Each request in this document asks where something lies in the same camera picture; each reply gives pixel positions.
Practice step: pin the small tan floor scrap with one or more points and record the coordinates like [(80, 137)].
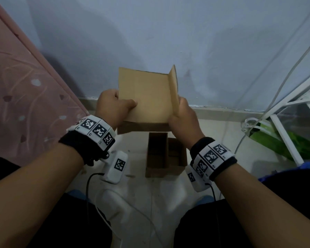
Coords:
[(114, 214)]

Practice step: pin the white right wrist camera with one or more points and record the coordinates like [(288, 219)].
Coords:
[(196, 180)]

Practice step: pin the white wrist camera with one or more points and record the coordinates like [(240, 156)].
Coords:
[(196, 180), (116, 167)]

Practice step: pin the white metal rack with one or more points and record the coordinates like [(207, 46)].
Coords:
[(285, 142)]

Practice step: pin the taped brown cardboard box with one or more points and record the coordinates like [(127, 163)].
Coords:
[(147, 98)]

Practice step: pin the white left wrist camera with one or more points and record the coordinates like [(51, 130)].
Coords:
[(116, 167)]

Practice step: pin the person's left forearm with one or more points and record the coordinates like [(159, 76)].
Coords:
[(33, 193)]

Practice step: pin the person's right hand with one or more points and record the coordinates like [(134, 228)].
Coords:
[(186, 123)]

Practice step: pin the person's right blue shoe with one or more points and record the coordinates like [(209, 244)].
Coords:
[(205, 200)]

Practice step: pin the person's left hand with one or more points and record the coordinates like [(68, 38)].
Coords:
[(111, 108)]

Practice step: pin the pink floral bedsheet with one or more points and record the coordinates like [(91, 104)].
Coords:
[(23, 95)]

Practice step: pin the blue plastic bin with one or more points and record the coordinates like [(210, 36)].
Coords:
[(294, 170)]

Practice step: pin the person's right forearm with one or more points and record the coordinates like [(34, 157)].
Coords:
[(261, 216)]

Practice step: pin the green plastic bag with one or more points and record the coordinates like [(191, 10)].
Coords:
[(268, 140)]

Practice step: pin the left wrist marker band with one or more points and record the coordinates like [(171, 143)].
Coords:
[(95, 127)]

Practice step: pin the right wrist marker band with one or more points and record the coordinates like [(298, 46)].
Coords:
[(211, 157)]

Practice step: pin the wrist marker band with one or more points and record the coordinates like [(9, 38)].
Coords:
[(211, 157), (95, 127)]

